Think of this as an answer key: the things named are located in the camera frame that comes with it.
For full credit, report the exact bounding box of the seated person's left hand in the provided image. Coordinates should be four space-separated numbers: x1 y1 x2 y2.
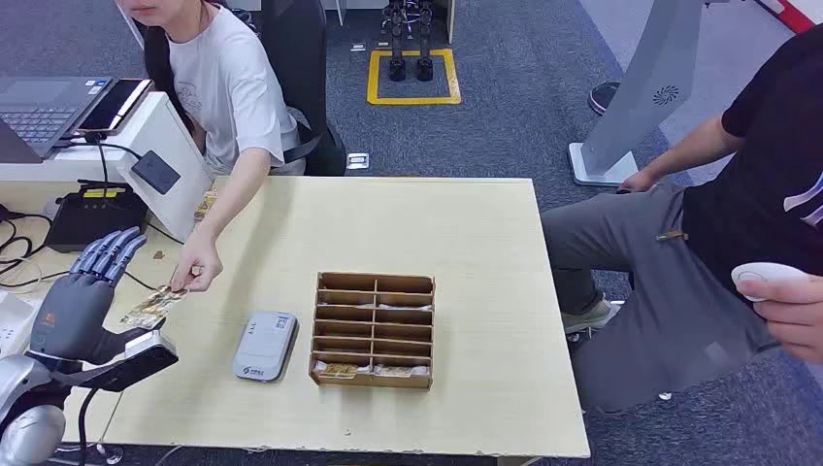
170 232 224 294

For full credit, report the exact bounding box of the remote person's left hand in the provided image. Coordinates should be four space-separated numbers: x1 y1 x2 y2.
736 273 823 365

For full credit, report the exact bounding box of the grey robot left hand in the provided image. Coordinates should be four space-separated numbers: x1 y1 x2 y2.
28 226 167 367

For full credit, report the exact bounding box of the remote person's right hand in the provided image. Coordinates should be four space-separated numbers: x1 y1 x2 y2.
620 168 660 194

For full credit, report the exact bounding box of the white remote control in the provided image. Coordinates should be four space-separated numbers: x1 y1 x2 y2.
731 261 811 304

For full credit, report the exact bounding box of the gold patterned ID card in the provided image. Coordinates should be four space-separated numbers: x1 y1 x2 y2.
119 285 189 330

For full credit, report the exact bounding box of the grey card reader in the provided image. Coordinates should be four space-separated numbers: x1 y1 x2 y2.
232 310 299 383

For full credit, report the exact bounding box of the person with remote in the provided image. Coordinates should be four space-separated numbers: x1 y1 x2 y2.
540 25 823 416

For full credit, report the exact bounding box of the seated person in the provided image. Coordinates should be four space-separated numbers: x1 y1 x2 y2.
115 0 307 294

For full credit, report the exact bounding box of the wooden card organizer box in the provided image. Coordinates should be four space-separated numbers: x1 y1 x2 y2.
309 271 437 391

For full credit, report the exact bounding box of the pale gold room key card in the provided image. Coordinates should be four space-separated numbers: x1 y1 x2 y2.
373 364 430 379

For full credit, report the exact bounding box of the stack of gold cards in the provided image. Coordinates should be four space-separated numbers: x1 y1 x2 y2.
193 186 218 223

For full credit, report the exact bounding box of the white power strip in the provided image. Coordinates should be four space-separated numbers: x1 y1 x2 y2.
0 290 35 358

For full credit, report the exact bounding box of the black router box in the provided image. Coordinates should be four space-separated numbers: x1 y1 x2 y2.
43 183 150 253

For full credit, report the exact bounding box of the black square pad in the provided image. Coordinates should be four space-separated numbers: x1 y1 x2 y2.
131 150 182 196

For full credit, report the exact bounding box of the grey kiosk stand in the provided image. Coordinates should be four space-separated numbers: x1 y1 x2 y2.
568 0 715 187

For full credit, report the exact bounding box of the white desk stand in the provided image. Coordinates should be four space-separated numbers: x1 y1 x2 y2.
0 90 214 243

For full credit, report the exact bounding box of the black smartphone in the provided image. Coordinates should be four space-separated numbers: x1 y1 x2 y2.
76 78 154 136

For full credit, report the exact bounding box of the grey laptop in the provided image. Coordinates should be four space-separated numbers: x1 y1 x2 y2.
0 76 115 165

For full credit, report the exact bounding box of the black office chair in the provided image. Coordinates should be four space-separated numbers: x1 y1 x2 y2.
260 0 348 177

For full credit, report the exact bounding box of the red and white barrier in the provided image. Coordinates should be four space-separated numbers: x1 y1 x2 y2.
755 0 823 35

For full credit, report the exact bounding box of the black robot leg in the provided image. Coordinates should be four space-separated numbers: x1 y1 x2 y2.
383 0 408 83
414 0 435 83

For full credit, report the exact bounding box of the long black desk cable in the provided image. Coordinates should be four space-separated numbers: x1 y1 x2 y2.
0 270 159 294

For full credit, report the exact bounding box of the looped black desk cable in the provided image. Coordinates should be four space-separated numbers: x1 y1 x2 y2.
0 204 54 275

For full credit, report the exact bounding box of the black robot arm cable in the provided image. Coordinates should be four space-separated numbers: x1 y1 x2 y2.
77 385 99 466

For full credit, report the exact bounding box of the black phone cable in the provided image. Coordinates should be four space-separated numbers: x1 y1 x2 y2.
60 131 144 187

